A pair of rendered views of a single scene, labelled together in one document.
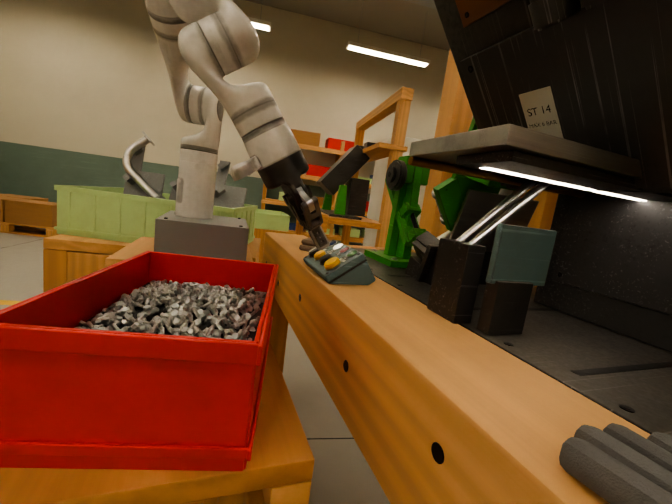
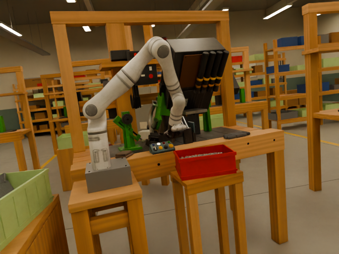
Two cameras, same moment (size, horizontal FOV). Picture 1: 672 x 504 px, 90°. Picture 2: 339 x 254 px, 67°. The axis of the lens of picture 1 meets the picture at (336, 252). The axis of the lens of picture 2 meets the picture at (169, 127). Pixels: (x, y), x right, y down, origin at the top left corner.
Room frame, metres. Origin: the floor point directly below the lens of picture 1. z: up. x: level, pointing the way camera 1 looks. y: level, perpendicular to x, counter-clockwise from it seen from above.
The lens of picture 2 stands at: (0.49, 1.60, 1.28)
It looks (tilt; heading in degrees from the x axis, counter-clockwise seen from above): 8 degrees down; 273
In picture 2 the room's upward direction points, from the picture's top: 6 degrees counter-clockwise
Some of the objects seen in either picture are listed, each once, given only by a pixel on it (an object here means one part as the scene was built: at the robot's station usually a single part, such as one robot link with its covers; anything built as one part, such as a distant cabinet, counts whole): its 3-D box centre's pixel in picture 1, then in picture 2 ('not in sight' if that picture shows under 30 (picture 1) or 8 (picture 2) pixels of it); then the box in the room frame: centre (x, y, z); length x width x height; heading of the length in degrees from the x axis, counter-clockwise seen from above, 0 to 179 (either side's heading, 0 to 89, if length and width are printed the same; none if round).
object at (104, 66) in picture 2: not in sight; (155, 63); (0.67, -0.59, 1.52); 0.90 x 0.25 x 0.04; 22
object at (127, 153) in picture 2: (322, 246); (124, 154); (0.88, 0.04, 0.91); 0.10 x 0.08 x 0.03; 73
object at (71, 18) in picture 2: not in sight; (148, 17); (0.68, -0.63, 1.89); 1.50 x 0.09 x 0.09; 22
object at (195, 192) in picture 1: (197, 184); (99, 149); (0.91, 0.39, 1.03); 0.09 x 0.09 x 0.17; 21
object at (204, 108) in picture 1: (202, 122); (95, 117); (0.91, 0.39, 1.19); 0.09 x 0.09 x 0.17; 5
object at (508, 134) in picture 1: (566, 175); (185, 111); (0.46, -0.29, 1.11); 0.39 x 0.16 x 0.03; 112
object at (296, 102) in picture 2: not in sight; (291, 99); (-4.14, -9.33, 0.37); 1.20 x 0.81 x 0.74; 14
